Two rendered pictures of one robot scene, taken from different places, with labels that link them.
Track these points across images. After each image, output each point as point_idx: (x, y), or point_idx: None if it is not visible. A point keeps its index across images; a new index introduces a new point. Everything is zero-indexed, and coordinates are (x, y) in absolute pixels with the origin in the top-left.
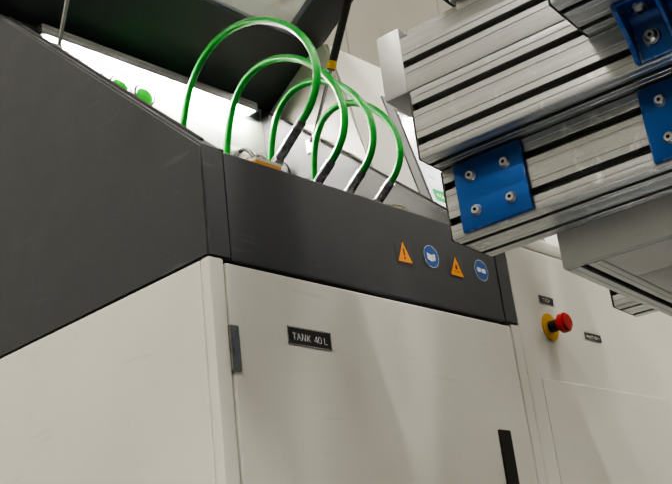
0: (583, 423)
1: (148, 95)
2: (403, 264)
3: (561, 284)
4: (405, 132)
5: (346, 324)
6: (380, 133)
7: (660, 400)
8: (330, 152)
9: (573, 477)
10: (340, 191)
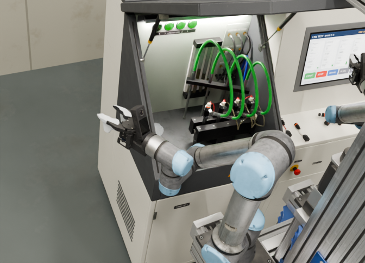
0: None
1: (193, 25)
2: (229, 176)
3: (311, 152)
4: (308, 45)
5: (197, 198)
6: (291, 53)
7: None
8: (263, 60)
9: (276, 200)
10: (209, 169)
